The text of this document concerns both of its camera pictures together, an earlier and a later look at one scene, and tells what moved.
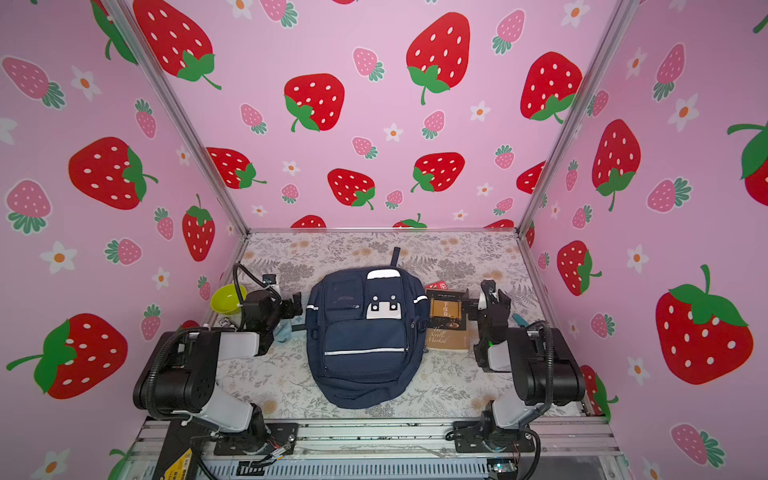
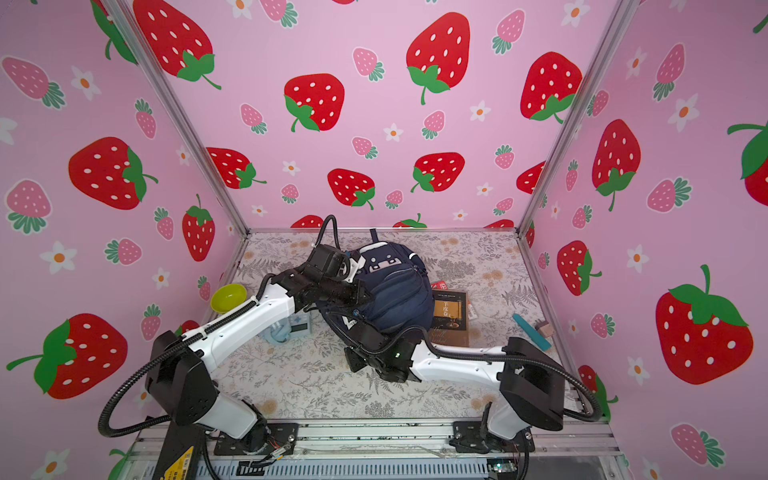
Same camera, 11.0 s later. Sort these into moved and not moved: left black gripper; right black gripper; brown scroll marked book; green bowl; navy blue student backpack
Moved: right black gripper; left black gripper; navy blue student backpack
Not moved: brown scroll marked book; green bowl
